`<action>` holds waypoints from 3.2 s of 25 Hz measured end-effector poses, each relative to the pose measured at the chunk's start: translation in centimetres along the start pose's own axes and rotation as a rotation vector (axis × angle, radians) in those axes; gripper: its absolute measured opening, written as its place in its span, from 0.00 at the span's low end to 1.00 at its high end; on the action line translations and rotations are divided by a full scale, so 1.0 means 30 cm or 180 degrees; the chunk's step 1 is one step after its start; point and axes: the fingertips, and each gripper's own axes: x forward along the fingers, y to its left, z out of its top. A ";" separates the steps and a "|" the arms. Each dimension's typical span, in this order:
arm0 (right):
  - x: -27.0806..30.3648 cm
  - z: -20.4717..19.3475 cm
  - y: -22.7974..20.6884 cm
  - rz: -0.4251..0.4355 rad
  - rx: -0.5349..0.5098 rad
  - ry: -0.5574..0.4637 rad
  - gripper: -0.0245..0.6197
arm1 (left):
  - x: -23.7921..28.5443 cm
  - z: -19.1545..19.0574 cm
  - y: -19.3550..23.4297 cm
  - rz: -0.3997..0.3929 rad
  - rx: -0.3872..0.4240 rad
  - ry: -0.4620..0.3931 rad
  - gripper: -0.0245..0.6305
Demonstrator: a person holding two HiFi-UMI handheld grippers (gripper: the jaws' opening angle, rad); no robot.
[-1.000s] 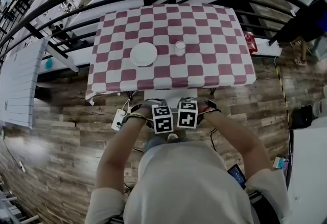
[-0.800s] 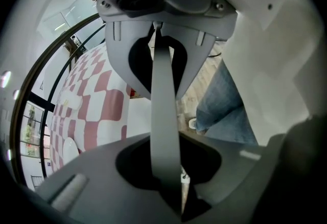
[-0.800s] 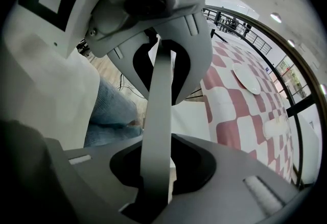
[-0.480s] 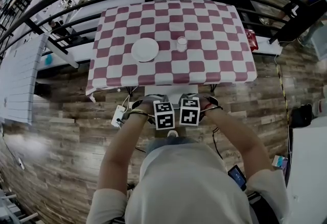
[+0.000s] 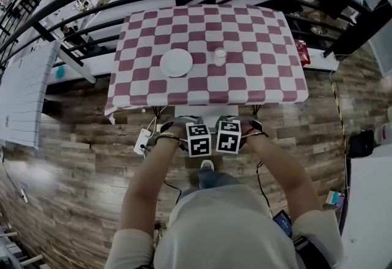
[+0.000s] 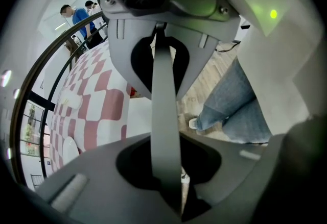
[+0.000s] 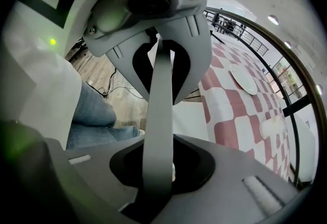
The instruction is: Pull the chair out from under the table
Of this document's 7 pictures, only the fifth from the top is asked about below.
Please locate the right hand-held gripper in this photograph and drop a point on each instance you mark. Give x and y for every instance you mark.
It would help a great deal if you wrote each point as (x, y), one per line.
(228, 139)

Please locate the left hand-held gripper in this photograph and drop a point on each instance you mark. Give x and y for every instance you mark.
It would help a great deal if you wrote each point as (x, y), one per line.
(199, 140)

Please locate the white wooden chair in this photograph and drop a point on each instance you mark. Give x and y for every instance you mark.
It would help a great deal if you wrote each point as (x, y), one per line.
(208, 111)

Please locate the person's left forearm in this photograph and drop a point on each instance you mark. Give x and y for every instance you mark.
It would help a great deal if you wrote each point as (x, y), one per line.
(147, 182)

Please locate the black shoulder bag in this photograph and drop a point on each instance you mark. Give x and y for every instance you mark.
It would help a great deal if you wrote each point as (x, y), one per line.
(309, 255)

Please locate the person's right forearm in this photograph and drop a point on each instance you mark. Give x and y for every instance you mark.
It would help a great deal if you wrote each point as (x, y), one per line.
(281, 176)

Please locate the red white checkered table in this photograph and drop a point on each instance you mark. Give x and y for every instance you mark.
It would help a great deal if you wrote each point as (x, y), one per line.
(245, 47)

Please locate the person's right hand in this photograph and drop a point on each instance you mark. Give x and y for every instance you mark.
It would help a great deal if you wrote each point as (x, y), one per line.
(251, 128)

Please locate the person's left hand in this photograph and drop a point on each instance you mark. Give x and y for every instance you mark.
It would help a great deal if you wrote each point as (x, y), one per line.
(174, 128)

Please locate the person's white shoe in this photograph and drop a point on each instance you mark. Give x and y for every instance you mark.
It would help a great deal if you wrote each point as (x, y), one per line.
(207, 165)

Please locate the person's jeans leg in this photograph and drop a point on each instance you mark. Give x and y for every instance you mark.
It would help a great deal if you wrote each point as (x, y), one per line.
(214, 179)

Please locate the white power strip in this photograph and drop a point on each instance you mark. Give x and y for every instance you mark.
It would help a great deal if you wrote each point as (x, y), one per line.
(142, 141)

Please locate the white round plate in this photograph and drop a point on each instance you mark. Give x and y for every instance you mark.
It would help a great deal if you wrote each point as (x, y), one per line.
(176, 62)

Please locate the white cup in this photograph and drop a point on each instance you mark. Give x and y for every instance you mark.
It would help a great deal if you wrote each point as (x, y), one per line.
(220, 58)

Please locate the person's white shirt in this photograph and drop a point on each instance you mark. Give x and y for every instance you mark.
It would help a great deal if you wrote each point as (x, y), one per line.
(220, 231)

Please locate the blue screen phone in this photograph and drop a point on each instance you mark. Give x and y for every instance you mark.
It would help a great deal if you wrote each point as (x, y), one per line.
(283, 224)

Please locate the yellow black floor tape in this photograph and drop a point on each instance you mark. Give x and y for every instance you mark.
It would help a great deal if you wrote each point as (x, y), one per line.
(337, 108)

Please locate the red plastic crate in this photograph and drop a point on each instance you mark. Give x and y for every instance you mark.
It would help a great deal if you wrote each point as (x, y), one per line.
(301, 52)

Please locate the pastel tissue box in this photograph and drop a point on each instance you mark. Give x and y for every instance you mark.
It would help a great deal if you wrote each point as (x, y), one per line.
(334, 199)

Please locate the black bag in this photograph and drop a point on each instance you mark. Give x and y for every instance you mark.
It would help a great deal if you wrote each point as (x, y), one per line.
(361, 143)

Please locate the teal round object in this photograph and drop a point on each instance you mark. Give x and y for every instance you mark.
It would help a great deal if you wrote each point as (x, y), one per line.
(60, 72)

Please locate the white tiled table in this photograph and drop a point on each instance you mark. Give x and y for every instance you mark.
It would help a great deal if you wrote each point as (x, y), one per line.
(21, 96)

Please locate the white floor adapter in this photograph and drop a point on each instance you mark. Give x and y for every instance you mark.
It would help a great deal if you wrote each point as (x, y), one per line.
(24, 195)

